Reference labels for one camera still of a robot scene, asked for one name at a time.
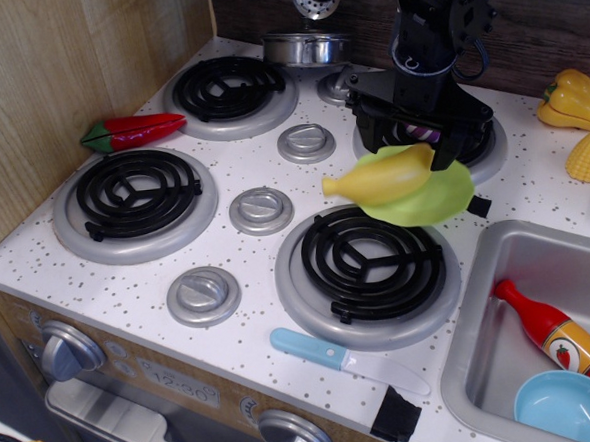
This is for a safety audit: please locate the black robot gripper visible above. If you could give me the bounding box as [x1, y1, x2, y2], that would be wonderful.
[347, 67, 493, 171]

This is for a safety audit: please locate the yellow toy banana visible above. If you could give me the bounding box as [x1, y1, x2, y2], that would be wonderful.
[322, 143, 434, 206]

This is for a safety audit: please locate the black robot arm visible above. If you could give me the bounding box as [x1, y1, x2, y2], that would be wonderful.
[346, 0, 496, 171]

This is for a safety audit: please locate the green plastic plate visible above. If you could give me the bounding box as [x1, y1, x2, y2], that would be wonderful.
[359, 146, 475, 227]

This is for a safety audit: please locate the black tape piece by plate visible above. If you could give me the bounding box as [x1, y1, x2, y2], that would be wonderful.
[467, 195, 492, 219]

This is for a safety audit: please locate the purple striped toy onion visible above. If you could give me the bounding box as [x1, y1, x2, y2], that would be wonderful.
[405, 124, 441, 144]

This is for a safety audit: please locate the back right stove burner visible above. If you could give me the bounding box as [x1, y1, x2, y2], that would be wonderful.
[352, 118, 508, 186]

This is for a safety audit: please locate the stove burner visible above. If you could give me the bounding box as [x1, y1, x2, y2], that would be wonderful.
[352, 118, 508, 186]
[162, 56, 299, 142]
[275, 205, 461, 351]
[52, 148, 218, 266]

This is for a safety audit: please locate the silver stove knob back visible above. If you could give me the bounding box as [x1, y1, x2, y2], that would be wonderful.
[317, 64, 354, 107]

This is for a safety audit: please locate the silver stove knob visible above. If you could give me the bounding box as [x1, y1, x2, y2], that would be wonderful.
[228, 187, 295, 236]
[317, 64, 354, 107]
[166, 266, 242, 328]
[276, 124, 336, 165]

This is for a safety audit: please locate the silver stove knob upper middle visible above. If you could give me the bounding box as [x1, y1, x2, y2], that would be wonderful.
[276, 124, 336, 165]

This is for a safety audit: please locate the silver metal pot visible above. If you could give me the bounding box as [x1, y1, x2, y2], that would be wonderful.
[262, 30, 353, 68]

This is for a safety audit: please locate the front right stove burner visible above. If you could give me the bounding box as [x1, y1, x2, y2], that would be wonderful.
[275, 205, 461, 351]

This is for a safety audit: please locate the hanging metal strainer ladle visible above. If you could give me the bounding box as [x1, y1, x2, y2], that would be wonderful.
[293, 0, 341, 21]

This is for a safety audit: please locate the yellow toy bell pepper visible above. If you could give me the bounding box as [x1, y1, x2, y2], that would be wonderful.
[537, 69, 590, 131]

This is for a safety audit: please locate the silver stove knob lower middle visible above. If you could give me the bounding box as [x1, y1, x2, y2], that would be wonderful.
[228, 187, 295, 236]

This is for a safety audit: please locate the back left stove burner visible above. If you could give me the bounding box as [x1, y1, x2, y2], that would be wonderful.
[162, 56, 299, 142]

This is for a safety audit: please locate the silver metal sink basin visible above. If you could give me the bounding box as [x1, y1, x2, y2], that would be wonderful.
[440, 220, 590, 442]

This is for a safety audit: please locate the red toy sauce bottle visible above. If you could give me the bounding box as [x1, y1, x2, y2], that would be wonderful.
[494, 280, 590, 378]

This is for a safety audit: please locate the silver stove knob front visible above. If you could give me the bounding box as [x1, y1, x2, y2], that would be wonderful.
[166, 266, 242, 328]

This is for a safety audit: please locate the front left stove burner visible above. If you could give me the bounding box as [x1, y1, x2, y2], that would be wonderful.
[52, 148, 218, 266]

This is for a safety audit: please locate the black tape piece front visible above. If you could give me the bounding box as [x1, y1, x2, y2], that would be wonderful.
[370, 386, 422, 442]

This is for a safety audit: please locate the red toy chili pepper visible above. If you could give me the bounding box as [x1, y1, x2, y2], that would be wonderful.
[81, 113, 187, 154]

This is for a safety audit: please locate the light blue plastic bowl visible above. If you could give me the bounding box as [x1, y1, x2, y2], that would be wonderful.
[513, 370, 590, 442]

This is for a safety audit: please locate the silver oven knob right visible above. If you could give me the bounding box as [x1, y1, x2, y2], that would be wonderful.
[258, 409, 333, 442]

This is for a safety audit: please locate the silver oven knob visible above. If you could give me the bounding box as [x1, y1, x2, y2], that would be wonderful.
[258, 409, 333, 442]
[41, 321, 107, 382]

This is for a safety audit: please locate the oven clock display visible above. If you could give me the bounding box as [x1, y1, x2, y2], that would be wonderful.
[136, 358, 220, 408]

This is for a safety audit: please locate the silver oven knob left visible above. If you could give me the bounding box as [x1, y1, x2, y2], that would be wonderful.
[41, 321, 107, 382]

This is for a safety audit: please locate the blue handled toy knife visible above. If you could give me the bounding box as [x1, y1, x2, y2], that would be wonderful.
[269, 328, 432, 396]

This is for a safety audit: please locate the silver oven door handle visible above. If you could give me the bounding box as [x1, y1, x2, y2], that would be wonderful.
[45, 379, 168, 442]

